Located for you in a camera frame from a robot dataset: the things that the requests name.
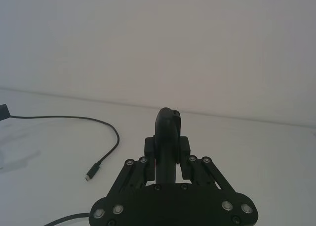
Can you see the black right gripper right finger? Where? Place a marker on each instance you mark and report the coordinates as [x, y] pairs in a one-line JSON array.
[[209, 179]]

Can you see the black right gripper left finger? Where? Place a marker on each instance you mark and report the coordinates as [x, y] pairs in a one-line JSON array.
[[134, 176]]

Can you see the dark grey power plug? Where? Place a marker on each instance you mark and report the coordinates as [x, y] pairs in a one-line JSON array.
[[166, 147]]

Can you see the white table cloth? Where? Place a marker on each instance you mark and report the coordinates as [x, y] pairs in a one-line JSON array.
[[259, 161]]

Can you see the small black adapter box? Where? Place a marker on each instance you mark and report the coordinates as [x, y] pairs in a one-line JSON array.
[[3, 112]]

